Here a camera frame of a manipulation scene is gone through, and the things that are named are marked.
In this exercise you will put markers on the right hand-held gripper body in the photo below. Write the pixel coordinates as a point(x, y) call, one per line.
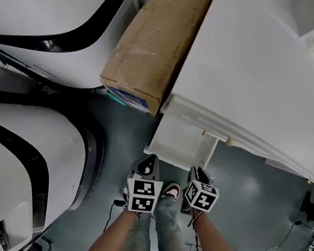
point(201, 196)

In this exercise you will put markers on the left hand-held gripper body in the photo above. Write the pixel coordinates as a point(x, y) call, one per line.
point(144, 194)

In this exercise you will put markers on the white desk drawer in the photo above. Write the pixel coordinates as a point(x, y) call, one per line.
point(175, 139)

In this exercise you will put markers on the brass drawer knob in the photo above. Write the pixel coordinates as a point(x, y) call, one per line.
point(204, 133)

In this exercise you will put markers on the person's right forearm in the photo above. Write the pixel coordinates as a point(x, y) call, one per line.
point(213, 237)

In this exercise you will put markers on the person's left forearm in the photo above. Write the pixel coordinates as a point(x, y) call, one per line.
point(104, 248)

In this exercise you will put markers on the white desk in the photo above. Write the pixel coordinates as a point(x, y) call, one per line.
point(252, 67)

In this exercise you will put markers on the person's right leg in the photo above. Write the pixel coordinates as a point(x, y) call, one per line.
point(167, 229)

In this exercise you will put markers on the person's leg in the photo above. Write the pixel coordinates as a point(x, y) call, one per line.
point(167, 229)
point(137, 246)

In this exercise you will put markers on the person's left leg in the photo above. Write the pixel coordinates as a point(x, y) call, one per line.
point(137, 246)

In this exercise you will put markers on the teal plastic piece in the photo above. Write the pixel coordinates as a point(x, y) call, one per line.
point(115, 98)

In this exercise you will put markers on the white and black service robot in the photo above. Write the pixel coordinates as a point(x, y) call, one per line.
point(47, 16)
point(58, 151)

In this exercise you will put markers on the long brown cardboard box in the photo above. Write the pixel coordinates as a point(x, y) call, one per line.
point(157, 36)

